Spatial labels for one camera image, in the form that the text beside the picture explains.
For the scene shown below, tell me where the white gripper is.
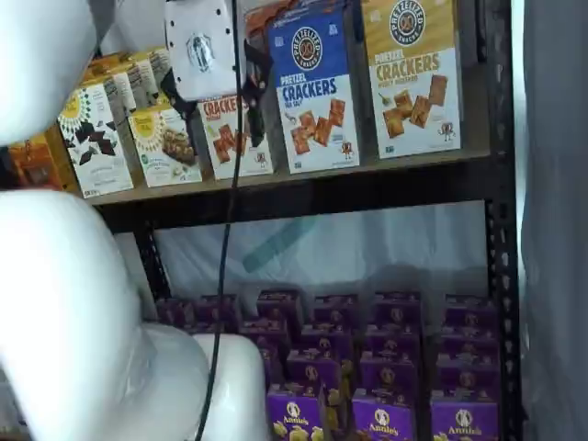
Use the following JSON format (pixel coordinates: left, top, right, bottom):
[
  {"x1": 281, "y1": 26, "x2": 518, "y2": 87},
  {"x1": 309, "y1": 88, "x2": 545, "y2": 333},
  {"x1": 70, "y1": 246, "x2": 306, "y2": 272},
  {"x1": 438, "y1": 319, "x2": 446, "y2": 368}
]
[{"x1": 160, "y1": 0, "x2": 277, "y2": 149}]

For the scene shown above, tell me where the blue pretzel crackers box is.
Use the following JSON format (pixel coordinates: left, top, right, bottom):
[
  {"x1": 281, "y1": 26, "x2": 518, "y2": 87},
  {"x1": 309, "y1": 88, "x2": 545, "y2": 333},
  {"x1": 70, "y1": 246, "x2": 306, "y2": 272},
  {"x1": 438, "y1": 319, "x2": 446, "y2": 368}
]
[
  {"x1": 267, "y1": 9, "x2": 361, "y2": 175},
  {"x1": 274, "y1": 0, "x2": 349, "y2": 15}
]

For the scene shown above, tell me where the orange pretzel crackers box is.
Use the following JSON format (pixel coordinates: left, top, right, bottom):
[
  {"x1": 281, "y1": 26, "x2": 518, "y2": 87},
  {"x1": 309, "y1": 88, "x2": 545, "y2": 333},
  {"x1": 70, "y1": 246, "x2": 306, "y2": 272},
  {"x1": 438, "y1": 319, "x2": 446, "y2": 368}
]
[
  {"x1": 242, "y1": 0, "x2": 279, "y2": 47},
  {"x1": 197, "y1": 94, "x2": 276, "y2": 181}
]

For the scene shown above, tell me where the Simple Mills almond bars box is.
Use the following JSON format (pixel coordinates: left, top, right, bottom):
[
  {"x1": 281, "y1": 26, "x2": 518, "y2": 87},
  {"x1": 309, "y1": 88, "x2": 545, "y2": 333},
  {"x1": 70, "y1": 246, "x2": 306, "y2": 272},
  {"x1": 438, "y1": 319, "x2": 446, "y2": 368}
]
[
  {"x1": 137, "y1": 90, "x2": 175, "y2": 111},
  {"x1": 127, "y1": 103, "x2": 204, "y2": 189}
]

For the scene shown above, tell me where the Simple Mills sweet thins box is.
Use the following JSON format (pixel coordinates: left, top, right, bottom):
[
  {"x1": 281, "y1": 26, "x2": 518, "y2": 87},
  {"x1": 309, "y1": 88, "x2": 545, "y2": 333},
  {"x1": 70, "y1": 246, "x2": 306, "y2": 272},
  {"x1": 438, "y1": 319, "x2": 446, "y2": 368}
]
[
  {"x1": 86, "y1": 68, "x2": 138, "y2": 114},
  {"x1": 137, "y1": 45, "x2": 175, "y2": 96},
  {"x1": 56, "y1": 82, "x2": 135, "y2": 197},
  {"x1": 98, "y1": 54, "x2": 157, "y2": 109}
]

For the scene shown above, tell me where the black metal shelf rack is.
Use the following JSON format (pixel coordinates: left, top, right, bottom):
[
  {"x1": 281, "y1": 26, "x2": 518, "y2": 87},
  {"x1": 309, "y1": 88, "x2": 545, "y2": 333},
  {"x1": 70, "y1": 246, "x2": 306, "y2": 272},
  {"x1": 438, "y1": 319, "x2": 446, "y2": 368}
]
[{"x1": 89, "y1": 0, "x2": 525, "y2": 441}]

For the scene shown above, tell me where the yellow pretzel crackers box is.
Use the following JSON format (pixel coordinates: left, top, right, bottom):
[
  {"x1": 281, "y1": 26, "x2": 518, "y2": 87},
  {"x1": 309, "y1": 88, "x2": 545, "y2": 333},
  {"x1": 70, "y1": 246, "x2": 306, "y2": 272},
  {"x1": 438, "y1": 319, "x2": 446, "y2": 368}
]
[{"x1": 360, "y1": 0, "x2": 462, "y2": 160}]

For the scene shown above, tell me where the orange snack box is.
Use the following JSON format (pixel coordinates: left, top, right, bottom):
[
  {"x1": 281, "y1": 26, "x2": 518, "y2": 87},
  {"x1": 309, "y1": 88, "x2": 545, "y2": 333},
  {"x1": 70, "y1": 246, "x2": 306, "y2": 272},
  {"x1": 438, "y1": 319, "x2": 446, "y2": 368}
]
[{"x1": 6, "y1": 123, "x2": 82, "y2": 193}]

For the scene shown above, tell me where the purple Annie's snack box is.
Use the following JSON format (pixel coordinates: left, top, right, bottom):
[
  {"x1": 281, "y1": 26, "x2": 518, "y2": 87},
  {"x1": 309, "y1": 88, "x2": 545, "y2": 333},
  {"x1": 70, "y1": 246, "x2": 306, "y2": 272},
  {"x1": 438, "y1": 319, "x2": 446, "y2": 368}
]
[
  {"x1": 374, "y1": 290, "x2": 423, "y2": 327},
  {"x1": 313, "y1": 293, "x2": 359, "y2": 326},
  {"x1": 238, "y1": 319, "x2": 288, "y2": 350},
  {"x1": 266, "y1": 390, "x2": 325, "y2": 441},
  {"x1": 365, "y1": 323, "x2": 422, "y2": 359},
  {"x1": 300, "y1": 323, "x2": 354, "y2": 353},
  {"x1": 256, "y1": 288, "x2": 302, "y2": 322},
  {"x1": 259, "y1": 346, "x2": 286, "y2": 391},
  {"x1": 195, "y1": 293, "x2": 241, "y2": 333},
  {"x1": 439, "y1": 323, "x2": 501, "y2": 362},
  {"x1": 287, "y1": 348, "x2": 344, "y2": 391},
  {"x1": 351, "y1": 397, "x2": 417, "y2": 441},
  {"x1": 444, "y1": 293, "x2": 498, "y2": 327},
  {"x1": 435, "y1": 357, "x2": 502, "y2": 403},
  {"x1": 430, "y1": 399, "x2": 500, "y2": 441},
  {"x1": 155, "y1": 298, "x2": 199, "y2": 330},
  {"x1": 359, "y1": 356, "x2": 420, "y2": 400}
]

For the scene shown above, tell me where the wooden shelf board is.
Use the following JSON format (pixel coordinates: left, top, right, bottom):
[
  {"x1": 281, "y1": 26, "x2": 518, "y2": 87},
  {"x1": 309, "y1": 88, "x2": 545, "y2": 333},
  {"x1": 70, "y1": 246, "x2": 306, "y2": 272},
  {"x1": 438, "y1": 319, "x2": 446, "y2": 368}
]
[{"x1": 85, "y1": 137, "x2": 493, "y2": 207}]

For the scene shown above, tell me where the sideways purple Annie's box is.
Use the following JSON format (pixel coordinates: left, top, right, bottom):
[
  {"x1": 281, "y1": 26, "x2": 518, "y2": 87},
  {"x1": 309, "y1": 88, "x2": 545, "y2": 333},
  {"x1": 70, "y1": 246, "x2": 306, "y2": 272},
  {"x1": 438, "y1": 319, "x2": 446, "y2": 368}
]
[{"x1": 321, "y1": 357, "x2": 356, "y2": 434}]

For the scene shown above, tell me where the white sheet with teal logo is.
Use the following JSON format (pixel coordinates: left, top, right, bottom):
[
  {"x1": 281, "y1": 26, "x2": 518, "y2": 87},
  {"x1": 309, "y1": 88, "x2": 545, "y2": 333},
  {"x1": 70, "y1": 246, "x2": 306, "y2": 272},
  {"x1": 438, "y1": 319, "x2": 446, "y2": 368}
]
[{"x1": 114, "y1": 201, "x2": 489, "y2": 322}]

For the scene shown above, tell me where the grey curtain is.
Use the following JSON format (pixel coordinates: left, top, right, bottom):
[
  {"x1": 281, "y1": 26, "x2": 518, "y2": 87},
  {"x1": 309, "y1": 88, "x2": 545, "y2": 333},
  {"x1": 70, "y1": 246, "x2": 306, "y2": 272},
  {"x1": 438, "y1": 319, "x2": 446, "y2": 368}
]
[{"x1": 523, "y1": 0, "x2": 588, "y2": 441}]

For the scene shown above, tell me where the black cable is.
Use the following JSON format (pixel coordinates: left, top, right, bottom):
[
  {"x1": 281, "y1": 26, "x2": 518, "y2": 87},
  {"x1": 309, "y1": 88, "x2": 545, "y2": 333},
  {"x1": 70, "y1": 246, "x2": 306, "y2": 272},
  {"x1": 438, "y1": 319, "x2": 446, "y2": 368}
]
[{"x1": 195, "y1": 0, "x2": 244, "y2": 441}]

